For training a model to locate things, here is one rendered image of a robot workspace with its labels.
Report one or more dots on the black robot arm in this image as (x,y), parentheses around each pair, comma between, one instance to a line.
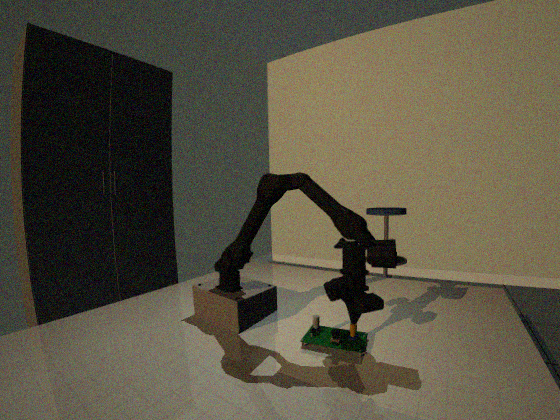
(271,187)

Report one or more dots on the green circuit board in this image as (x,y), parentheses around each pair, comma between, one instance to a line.
(349,340)

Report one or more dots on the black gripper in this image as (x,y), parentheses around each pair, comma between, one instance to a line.
(361,302)

